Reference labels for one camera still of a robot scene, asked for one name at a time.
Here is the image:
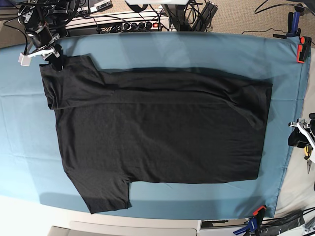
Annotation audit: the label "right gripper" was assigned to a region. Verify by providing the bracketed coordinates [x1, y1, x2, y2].
[26, 28, 66, 71]

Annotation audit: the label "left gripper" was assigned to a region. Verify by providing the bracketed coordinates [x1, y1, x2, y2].
[288, 118, 315, 148]

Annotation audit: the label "black T-shirt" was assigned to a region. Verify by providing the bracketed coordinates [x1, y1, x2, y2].
[39, 56, 272, 214]

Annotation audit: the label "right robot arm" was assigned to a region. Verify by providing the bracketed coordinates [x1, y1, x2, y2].
[18, 0, 63, 71]

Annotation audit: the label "yellow black pliers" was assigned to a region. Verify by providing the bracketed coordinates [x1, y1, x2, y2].
[304, 145, 313, 174]

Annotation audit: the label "orange black clamp top right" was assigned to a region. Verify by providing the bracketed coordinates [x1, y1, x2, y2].
[297, 36, 312, 63]

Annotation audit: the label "black plastic bag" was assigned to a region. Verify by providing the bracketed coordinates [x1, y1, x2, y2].
[258, 207, 315, 236]

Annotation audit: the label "orange blue clamp bottom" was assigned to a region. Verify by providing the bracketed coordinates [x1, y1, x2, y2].
[233, 205, 267, 236]

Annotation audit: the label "white power strip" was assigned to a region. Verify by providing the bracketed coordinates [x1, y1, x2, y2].
[61, 14, 170, 32]

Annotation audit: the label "blue clamp top right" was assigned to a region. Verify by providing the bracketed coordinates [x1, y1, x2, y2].
[286, 5, 301, 37]

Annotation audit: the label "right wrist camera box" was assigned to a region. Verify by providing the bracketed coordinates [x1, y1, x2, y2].
[18, 53, 32, 66]

